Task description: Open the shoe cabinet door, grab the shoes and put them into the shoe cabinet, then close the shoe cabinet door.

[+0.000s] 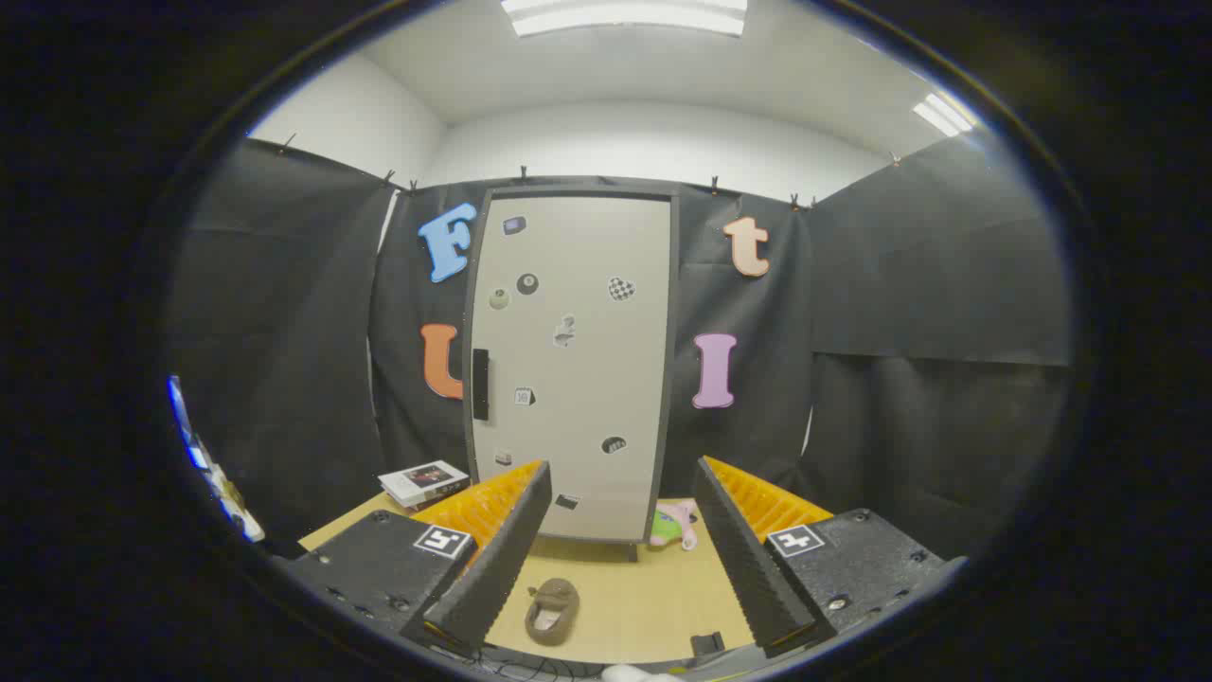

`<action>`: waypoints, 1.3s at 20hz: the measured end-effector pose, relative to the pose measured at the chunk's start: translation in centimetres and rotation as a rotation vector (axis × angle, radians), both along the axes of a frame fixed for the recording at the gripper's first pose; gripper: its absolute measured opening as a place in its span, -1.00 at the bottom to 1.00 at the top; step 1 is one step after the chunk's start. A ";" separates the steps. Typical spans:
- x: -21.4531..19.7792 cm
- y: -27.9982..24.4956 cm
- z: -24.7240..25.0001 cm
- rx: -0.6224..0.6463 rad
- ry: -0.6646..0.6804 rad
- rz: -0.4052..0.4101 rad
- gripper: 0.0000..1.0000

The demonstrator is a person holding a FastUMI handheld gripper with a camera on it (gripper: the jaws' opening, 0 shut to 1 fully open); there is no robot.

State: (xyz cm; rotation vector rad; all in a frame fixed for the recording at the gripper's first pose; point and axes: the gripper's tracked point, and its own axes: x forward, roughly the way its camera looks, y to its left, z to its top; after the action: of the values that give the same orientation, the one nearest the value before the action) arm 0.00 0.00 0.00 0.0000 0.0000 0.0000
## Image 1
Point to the black backdrop cloth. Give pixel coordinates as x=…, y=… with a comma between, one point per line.
x=900, y=284

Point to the brown suede shoe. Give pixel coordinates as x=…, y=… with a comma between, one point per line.
x=554, y=597

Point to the long ceiling light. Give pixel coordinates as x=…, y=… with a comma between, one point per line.
x=625, y=19

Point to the pink and green plush toy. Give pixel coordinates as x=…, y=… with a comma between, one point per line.
x=674, y=526

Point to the white book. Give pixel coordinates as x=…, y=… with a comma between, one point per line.
x=423, y=481

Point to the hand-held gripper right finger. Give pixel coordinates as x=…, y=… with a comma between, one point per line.
x=748, y=568

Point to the beige shoe cabinet door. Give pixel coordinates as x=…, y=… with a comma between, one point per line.
x=587, y=379

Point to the blue white printed panel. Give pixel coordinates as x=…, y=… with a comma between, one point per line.
x=237, y=511

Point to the grey shoe cabinet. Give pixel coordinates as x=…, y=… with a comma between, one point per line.
x=673, y=313

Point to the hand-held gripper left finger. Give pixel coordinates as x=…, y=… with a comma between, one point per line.
x=497, y=568

